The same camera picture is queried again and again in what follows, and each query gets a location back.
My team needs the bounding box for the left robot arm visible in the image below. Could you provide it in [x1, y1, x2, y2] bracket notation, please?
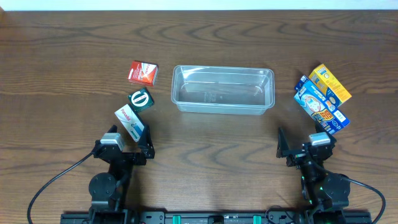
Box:
[88, 124, 155, 224]

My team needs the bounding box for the red medicine box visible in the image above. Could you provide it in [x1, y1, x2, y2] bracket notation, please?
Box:
[127, 61, 159, 86]

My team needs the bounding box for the yellow medicine box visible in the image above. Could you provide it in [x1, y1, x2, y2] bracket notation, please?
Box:
[309, 64, 352, 107]

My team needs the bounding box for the green round-logo box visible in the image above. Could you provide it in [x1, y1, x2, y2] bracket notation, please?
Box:
[127, 88, 154, 113]

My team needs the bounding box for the blue Kool Fever box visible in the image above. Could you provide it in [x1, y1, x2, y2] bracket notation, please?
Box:
[294, 75, 350, 134]

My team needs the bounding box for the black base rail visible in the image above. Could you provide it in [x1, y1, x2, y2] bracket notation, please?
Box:
[60, 210, 372, 224]

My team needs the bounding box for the clear plastic container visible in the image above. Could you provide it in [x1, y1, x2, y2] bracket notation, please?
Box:
[171, 65, 275, 115]

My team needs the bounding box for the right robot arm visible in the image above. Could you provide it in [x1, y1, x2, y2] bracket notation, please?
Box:
[276, 123, 350, 223]

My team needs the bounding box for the white Panadol box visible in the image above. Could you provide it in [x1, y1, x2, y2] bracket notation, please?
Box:
[114, 104, 144, 142]

